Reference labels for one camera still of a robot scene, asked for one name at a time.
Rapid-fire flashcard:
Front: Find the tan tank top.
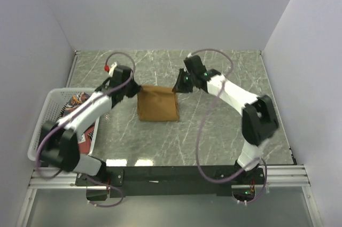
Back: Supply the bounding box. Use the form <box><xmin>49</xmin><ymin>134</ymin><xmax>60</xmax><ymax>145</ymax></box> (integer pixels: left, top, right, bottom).
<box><xmin>137</xmin><ymin>85</ymin><xmax>180</xmax><ymax>122</ymax></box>

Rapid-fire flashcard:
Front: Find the red printed tank top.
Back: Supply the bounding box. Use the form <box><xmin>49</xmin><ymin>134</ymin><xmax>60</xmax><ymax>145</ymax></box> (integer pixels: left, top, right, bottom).
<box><xmin>57</xmin><ymin>92</ymin><xmax>95</xmax><ymax>154</ymax></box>

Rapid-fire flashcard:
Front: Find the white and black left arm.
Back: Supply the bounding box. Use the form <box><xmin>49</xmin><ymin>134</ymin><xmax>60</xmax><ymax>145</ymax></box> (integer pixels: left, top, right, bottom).
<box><xmin>36</xmin><ymin>64</ymin><xmax>141</xmax><ymax>185</ymax></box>

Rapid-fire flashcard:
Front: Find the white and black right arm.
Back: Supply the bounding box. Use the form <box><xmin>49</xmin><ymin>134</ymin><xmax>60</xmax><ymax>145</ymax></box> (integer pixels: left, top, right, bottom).
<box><xmin>173</xmin><ymin>68</ymin><xmax>279</xmax><ymax>184</ymax></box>

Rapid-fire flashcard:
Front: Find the white plastic laundry basket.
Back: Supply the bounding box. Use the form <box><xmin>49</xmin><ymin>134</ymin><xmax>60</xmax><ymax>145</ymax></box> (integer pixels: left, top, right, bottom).
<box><xmin>27</xmin><ymin>88</ymin><xmax>95</xmax><ymax>161</ymax></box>

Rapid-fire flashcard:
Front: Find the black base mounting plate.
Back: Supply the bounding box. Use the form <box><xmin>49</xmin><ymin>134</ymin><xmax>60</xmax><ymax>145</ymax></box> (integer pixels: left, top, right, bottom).
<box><xmin>75</xmin><ymin>165</ymin><xmax>266</xmax><ymax>202</ymax></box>

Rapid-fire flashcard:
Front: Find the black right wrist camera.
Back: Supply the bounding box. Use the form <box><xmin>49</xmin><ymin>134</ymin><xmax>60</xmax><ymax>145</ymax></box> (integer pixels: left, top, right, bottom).
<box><xmin>184</xmin><ymin>55</ymin><xmax>207</xmax><ymax>75</ymax></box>

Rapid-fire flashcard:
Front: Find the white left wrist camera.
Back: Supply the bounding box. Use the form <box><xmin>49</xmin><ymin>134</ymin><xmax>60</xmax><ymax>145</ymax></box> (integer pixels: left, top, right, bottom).
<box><xmin>104</xmin><ymin>62</ymin><xmax>118</xmax><ymax>76</ymax></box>

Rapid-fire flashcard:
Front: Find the aluminium rail frame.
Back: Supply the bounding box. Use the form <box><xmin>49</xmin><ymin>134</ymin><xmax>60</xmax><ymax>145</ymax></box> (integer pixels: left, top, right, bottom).
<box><xmin>28</xmin><ymin>165</ymin><xmax>310</xmax><ymax>189</ymax></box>

